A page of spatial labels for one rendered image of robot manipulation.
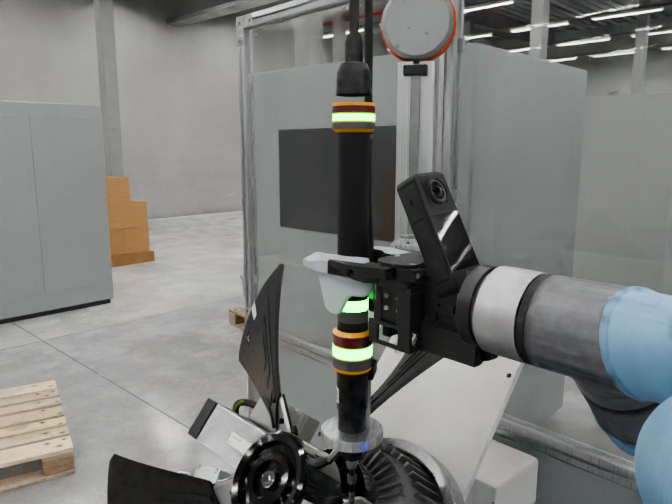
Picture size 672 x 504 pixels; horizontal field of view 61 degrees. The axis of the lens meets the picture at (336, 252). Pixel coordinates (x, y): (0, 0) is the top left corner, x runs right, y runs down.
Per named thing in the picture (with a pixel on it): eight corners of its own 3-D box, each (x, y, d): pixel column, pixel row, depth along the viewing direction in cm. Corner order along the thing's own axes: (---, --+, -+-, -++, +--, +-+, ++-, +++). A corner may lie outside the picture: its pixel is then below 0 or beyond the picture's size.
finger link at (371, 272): (319, 277, 56) (401, 288, 52) (319, 261, 56) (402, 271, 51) (344, 268, 60) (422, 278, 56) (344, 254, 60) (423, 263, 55)
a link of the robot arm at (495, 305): (516, 280, 43) (568, 265, 49) (465, 270, 46) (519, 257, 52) (510, 375, 44) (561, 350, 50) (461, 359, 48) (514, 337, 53)
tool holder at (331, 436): (332, 412, 71) (332, 336, 69) (389, 418, 70) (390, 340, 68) (313, 449, 62) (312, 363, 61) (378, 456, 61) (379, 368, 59)
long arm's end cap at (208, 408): (256, 424, 116) (216, 402, 109) (236, 458, 114) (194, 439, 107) (247, 419, 118) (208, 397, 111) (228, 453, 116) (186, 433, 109)
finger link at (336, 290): (288, 309, 61) (365, 323, 56) (287, 254, 60) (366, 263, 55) (305, 303, 63) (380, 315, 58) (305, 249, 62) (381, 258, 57)
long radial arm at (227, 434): (356, 485, 95) (314, 463, 88) (334, 529, 93) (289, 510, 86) (256, 424, 116) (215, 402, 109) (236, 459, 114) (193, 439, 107)
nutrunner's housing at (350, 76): (338, 446, 68) (339, 38, 60) (371, 450, 67) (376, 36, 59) (331, 464, 64) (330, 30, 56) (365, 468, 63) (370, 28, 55)
